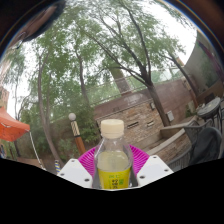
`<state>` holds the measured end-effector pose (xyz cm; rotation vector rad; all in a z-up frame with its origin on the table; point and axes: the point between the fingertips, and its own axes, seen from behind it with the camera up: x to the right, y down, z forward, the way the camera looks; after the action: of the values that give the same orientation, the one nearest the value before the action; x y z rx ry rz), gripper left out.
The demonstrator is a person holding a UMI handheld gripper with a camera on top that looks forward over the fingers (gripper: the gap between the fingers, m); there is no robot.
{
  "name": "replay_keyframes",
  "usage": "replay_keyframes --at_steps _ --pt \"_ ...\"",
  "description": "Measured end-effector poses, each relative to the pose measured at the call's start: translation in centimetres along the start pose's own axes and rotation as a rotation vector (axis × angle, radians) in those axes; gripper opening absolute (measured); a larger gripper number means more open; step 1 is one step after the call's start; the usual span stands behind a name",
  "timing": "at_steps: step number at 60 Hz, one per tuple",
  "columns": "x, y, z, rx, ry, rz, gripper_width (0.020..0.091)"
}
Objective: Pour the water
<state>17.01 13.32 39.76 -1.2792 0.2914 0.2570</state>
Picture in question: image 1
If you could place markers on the orange parasol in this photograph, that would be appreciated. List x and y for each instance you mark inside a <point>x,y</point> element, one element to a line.
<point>11,126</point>

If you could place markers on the yellow and blue striped cone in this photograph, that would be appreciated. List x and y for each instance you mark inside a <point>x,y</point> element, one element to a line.
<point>57,166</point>

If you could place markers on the round dark patio table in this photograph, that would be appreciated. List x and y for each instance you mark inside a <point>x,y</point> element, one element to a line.
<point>209,108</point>

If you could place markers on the green leafy tree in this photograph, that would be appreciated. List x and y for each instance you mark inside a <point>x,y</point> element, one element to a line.
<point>185,75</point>
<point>83,86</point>
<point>43,126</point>
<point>156,100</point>

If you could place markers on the clear bottle with yellow label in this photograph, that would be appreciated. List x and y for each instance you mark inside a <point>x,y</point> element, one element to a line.
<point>113,166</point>

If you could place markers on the wooden lamp post with globe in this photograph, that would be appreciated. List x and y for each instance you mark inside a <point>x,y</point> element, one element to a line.
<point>78,136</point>

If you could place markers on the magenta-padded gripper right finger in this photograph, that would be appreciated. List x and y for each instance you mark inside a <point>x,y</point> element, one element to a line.
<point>141,160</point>

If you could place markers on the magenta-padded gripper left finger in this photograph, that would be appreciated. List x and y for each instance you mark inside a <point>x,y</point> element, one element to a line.
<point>86,160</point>

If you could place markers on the grey wall box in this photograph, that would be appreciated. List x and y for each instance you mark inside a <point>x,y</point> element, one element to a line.
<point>170,115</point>

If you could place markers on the wall lamp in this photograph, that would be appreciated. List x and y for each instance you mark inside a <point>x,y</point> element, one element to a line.
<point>152,106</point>

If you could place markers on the grey mesh patio chair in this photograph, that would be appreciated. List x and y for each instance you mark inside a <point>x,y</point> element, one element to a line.
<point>181,160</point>

